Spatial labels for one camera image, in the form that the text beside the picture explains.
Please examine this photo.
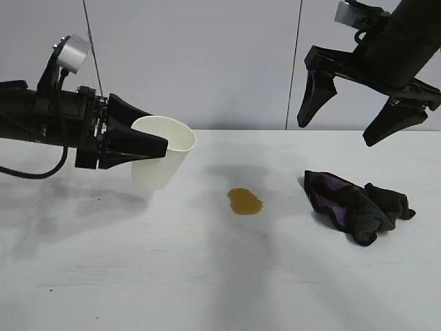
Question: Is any black left camera bracket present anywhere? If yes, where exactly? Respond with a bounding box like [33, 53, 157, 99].
[37, 50, 68, 104]

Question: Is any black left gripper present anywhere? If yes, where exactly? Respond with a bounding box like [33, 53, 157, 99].
[34, 85, 170, 170]

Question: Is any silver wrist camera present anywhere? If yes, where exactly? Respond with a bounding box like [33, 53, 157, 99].
[52, 34, 92, 74]
[335, 0, 380, 28]

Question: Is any brown liquid spill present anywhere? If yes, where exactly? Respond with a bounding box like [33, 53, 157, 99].
[227, 187, 265, 217]

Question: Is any black and purple cloth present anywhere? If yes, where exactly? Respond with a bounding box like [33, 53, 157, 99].
[303, 169, 418, 248]

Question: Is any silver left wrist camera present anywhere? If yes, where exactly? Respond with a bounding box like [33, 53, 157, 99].
[52, 34, 92, 74]

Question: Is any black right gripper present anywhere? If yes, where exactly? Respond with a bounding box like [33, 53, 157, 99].
[296, 0, 441, 148]

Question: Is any black left camera cable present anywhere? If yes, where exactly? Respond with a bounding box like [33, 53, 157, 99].
[0, 67, 70, 180]

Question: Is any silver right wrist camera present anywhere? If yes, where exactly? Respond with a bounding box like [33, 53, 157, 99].
[335, 0, 380, 28]

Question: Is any white paper cup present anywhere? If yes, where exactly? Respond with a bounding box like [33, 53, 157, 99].
[130, 116, 197, 191]

